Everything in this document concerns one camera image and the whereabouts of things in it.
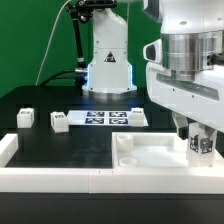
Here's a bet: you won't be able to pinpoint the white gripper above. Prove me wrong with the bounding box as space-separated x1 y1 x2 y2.
146 62 224 150

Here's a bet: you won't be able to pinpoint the white square table top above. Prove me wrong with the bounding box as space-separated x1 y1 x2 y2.
111 132 224 170

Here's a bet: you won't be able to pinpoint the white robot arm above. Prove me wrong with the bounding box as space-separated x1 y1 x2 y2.
83 0 224 145

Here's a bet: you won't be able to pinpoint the white U-shaped fence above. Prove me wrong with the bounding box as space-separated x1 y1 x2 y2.
0 134 224 194

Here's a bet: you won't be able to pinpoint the white marker sheet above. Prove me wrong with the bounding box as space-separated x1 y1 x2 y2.
66 110 150 127

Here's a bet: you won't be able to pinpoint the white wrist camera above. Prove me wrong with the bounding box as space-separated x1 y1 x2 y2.
143 39 162 64

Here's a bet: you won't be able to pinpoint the black cables at base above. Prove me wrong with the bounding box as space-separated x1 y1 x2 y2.
39 69 88 88

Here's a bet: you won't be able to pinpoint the white cable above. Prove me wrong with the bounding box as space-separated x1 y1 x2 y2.
35 0 73 87

